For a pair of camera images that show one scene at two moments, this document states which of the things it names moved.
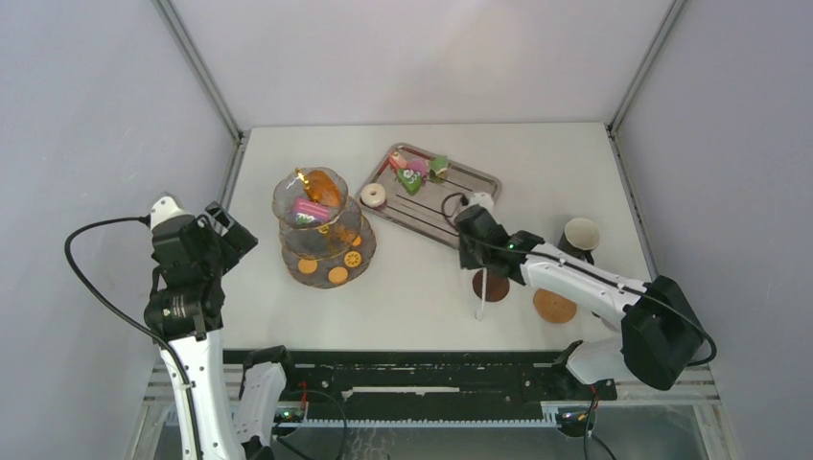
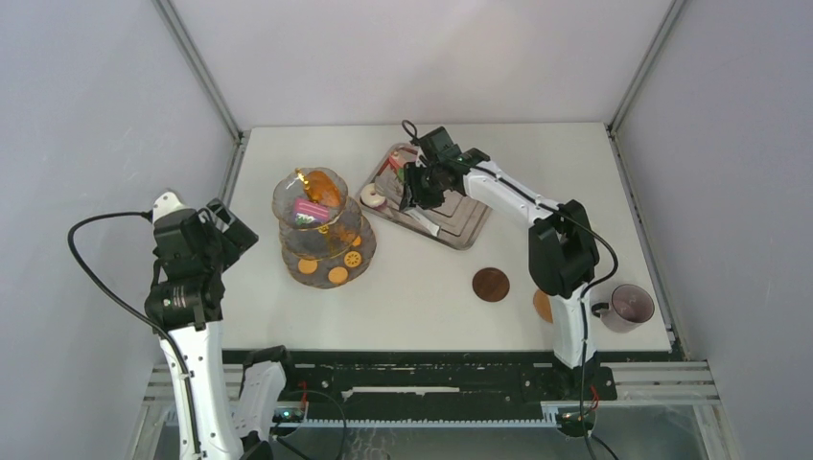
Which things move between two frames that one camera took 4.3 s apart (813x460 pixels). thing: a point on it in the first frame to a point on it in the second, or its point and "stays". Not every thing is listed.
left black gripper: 237,239 stays
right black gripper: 466,262 to 414,192
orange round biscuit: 307,266 stays
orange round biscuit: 337,275 stays
